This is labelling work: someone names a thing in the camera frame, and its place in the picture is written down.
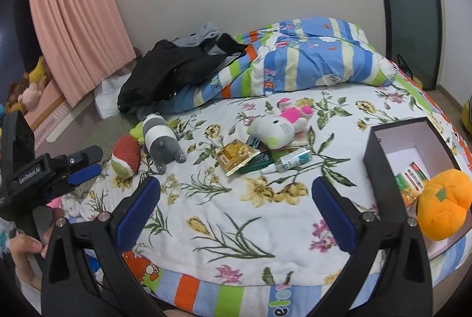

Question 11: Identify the brown plush toy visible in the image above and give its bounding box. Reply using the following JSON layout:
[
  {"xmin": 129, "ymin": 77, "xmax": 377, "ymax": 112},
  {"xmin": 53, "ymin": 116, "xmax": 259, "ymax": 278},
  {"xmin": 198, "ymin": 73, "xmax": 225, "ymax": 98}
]
[{"xmin": 7, "ymin": 79, "xmax": 30, "ymax": 104}]

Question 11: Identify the person's left hand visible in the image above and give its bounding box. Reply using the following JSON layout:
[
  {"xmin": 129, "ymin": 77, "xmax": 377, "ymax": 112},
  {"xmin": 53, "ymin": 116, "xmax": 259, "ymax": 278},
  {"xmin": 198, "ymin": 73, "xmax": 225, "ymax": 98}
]
[{"xmin": 13, "ymin": 233, "xmax": 48, "ymax": 266}]

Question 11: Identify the beige flat packet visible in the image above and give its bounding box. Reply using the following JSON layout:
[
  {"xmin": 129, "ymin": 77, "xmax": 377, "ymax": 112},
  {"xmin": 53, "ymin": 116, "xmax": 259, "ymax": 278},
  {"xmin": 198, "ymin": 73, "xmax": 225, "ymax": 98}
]
[{"xmin": 288, "ymin": 130, "xmax": 309, "ymax": 148}]

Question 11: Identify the grey blue garment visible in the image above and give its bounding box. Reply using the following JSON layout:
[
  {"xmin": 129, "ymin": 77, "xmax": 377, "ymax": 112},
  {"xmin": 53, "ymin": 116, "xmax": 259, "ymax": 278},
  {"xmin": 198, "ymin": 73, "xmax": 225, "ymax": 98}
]
[{"xmin": 173, "ymin": 22, "xmax": 240, "ymax": 55}]

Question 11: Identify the olive green cushion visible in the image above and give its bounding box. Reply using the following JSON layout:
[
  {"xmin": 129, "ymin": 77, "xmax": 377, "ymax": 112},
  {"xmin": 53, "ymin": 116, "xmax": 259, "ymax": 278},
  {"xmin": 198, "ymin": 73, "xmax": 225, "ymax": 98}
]
[{"xmin": 90, "ymin": 114, "xmax": 142, "ymax": 155}]

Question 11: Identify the grey white plush animal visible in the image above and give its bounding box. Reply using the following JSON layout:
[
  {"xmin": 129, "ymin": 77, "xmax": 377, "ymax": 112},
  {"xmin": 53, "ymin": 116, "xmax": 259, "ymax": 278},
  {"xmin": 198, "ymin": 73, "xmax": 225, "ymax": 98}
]
[{"xmin": 142, "ymin": 113, "xmax": 187, "ymax": 174}]

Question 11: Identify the striped cartoon quilt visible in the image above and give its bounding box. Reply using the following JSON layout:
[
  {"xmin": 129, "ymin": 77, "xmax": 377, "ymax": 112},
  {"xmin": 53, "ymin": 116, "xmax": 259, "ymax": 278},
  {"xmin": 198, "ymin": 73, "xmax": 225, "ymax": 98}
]
[{"xmin": 162, "ymin": 17, "xmax": 397, "ymax": 115}]

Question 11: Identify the clear teal spray bottle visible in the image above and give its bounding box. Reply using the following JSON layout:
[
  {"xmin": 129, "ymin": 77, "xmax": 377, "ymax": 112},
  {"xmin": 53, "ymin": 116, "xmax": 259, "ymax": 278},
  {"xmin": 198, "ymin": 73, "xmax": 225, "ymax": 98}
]
[{"xmin": 260, "ymin": 147, "xmax": 313, "ymax": 175}]

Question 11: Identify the white pillow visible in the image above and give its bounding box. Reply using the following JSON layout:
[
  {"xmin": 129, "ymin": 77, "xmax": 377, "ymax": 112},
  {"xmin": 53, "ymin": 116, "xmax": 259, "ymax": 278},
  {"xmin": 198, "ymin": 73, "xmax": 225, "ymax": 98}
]
[{"xmin": 93, "ymin": 75, "xmax": 133, "ymax": 118}]

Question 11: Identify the orange pumpkin plush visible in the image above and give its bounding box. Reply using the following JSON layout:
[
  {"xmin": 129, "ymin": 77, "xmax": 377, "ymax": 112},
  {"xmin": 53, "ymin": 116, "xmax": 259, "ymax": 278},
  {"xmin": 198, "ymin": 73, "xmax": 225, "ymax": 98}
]
[{"xmin": 417, "ymin": 169, "xmax": 472, "ymax": 241}]

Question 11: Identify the black storage box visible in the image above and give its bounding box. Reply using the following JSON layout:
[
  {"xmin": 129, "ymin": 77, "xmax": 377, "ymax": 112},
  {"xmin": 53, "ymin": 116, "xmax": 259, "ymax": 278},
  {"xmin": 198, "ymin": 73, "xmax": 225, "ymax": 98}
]
[{"xmin": 363, "ymin": 118, "xmax": 472, "ymax": 260}]

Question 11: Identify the white floral blanket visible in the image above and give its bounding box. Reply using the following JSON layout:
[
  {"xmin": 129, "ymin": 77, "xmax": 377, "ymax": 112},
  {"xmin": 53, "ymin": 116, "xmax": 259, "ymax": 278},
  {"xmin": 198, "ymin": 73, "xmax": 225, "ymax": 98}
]
[{"xmin": 61, "ymin": 84, "xmax": 472, "ymax": 288}]

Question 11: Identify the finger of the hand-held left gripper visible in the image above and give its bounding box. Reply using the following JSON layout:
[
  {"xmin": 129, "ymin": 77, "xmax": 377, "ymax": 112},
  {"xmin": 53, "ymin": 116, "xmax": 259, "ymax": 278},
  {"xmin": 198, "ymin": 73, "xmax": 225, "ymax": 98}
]
[
  {"xmin": 68, "ymin": 145, "xmax": 104, "ymax": 166},
  {"xmin": 55, "ymin": 164, "xmax": 103, "ymax": 192}
]

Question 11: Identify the red green strawberry plush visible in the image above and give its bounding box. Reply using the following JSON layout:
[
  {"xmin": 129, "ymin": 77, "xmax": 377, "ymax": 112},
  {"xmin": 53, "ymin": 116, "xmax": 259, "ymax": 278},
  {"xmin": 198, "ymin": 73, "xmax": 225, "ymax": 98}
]
[{"xmin": 112, "ymin": 135, "xmax": 142, "ymax": 177}]

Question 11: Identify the green medicine box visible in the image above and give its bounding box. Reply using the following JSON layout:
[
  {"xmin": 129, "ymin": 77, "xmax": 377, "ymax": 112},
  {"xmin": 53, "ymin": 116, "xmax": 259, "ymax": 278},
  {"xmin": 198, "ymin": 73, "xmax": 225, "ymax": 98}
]
[{"xmin": 394, "ymin": 162, "xmax": 431, "ymax": 207}]

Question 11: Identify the pink plush toy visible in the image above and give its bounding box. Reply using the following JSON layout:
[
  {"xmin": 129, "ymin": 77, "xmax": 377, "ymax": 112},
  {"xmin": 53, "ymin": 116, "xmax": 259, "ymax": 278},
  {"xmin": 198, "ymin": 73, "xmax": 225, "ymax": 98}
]
[{"xmin": 17, "ymin": 83, "xmax": 42, "ymax": 110}]

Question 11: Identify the lime green plush piece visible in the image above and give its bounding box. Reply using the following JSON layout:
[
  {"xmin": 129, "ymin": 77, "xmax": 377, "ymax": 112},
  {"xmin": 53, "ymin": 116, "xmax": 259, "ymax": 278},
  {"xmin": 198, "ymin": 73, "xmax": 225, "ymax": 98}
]
[{"xmin": 130, "ymin": 122, "xmax": 146, "ymax": 145}]

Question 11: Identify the dark green flat box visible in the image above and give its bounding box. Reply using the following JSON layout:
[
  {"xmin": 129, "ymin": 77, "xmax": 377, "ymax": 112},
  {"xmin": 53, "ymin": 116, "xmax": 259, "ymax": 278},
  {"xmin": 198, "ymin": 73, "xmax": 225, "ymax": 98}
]
[{"xmin": 240, "ymin": 151, "xmax": 273, "ymax": 175}]

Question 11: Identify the person's left forearm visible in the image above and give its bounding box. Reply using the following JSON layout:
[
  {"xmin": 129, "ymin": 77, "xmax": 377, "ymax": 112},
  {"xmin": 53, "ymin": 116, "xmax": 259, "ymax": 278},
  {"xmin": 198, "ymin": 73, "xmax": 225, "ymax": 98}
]
[{"xmin": 11, "ymin": 257, "xmax": 48, "ymax": 310}]

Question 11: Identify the yellow object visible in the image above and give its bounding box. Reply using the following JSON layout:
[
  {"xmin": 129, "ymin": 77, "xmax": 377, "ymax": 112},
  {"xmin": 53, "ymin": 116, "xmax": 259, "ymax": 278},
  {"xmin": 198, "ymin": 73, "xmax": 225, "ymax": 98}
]
[{"xmin": 461, "ymin": 107, "xmax": 472, "ymax": 135}]

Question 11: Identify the white pink cat plush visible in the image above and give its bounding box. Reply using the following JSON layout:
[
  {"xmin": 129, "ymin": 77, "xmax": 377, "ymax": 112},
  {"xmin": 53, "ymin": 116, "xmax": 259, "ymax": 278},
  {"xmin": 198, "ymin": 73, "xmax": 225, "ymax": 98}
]
[{"xmin": 246, "ymin": 98, "xmax": 314, "ymax": 150}]

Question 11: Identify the pink curtain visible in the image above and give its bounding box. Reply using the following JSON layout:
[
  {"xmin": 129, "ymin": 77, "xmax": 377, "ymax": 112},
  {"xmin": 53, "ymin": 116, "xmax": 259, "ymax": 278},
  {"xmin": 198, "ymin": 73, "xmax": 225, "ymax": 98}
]
[{"xmin": 27, "ymin": 0, "xmax": 137, "ymax": 107}]

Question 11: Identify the pink window ledge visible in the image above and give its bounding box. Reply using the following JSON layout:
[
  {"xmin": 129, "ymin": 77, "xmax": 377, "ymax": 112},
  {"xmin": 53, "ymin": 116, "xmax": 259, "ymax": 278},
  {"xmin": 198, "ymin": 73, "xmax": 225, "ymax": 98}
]
[{"xmin": 22, "ymin": 81, "xmax": 96, "ymax": 144}]

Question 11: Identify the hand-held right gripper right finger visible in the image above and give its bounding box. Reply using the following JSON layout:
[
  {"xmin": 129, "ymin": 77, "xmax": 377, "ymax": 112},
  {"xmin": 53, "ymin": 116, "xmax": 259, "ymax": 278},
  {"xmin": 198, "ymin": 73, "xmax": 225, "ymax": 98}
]
[{"xmin": 311, "ymin": 176, "xmax": 433, "ymax": 317}]

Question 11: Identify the gold snack packet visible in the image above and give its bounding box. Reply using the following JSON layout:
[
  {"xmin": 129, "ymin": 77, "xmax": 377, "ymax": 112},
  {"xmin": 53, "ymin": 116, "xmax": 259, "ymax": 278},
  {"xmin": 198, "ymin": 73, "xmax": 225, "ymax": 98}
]
[{"xmin": 216, "ymin": 140, "xmax": 260, "ymax": 176}]

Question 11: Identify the yellow plush toy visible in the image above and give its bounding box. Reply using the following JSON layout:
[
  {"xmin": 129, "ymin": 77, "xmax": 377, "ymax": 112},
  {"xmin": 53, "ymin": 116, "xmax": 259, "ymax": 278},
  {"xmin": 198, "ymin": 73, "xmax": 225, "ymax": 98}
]
[{"xmin": 27, "ymin": 57, "xmax": 52, "ymax": 89}]

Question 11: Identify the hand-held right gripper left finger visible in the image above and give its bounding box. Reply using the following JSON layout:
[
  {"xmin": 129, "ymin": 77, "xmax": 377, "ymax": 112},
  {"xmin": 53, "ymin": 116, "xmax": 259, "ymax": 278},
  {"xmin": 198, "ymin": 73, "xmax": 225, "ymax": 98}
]
[{"xmin": 40, "ymin": 175, "xmax": 165, "ymax": 317}]

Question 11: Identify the frosted glass door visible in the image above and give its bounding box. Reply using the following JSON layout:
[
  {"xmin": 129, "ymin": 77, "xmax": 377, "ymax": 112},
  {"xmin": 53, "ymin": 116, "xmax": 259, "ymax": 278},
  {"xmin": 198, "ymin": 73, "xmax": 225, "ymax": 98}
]
[{"xmin": 367, "ymin": 0, "xmax": 443, "ymax": 87}]

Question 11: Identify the black clothing pile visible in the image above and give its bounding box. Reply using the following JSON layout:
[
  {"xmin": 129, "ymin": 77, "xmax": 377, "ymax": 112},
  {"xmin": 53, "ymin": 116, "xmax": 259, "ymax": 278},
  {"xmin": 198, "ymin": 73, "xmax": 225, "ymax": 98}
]
[{"xmin": 117, "ymin": 33, "xmax": 248, "ymax": 115}]

